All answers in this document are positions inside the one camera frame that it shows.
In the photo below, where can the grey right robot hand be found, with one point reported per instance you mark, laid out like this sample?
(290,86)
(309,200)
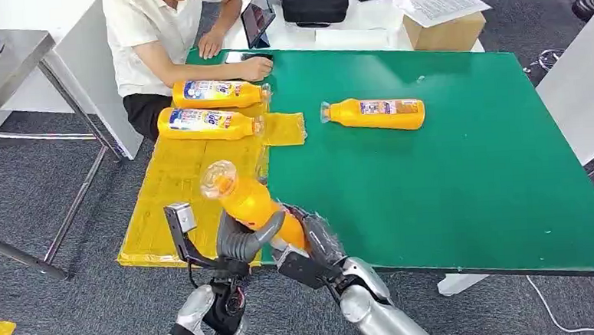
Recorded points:
(321,251)

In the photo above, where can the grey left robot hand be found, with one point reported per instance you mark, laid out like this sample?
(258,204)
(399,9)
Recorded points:
(240,245)

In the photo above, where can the person's left hand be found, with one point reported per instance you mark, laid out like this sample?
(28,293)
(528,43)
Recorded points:
(210,43)

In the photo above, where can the person's right hand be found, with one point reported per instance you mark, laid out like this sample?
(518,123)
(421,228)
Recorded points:
(257,69)

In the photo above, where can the orange drink bottle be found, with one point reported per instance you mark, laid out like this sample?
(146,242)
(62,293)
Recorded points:
(250,202)
(375,115)
(217,93)
(203,123)

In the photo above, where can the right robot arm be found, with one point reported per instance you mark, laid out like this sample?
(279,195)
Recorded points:
(376,315)

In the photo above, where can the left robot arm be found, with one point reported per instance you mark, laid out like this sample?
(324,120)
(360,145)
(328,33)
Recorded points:
(193,314)

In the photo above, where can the black smartphone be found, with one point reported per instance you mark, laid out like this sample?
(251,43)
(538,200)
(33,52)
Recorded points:
(235,56)

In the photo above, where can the black tablet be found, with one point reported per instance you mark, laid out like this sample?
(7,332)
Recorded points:
(257,17)

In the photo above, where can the small yellow plastic sheet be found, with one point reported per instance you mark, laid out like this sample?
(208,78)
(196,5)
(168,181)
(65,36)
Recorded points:
(285,129)

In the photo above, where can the person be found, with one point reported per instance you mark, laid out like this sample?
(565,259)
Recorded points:
(142,37)

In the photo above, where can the black carrying bag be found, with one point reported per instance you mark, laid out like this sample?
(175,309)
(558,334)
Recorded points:
(315,2)

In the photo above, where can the green table mat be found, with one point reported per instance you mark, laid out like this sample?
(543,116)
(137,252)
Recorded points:
(430,190)

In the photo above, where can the white table leg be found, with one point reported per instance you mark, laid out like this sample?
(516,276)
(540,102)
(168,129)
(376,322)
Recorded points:
(460,284)

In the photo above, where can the brown cardboard box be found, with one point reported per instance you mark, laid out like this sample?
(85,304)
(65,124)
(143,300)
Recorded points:
(445,34)

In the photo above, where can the printed paper sheets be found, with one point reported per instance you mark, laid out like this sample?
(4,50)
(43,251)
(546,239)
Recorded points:
(443,3)

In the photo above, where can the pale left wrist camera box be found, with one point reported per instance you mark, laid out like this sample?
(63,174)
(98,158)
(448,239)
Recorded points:
(180,217)

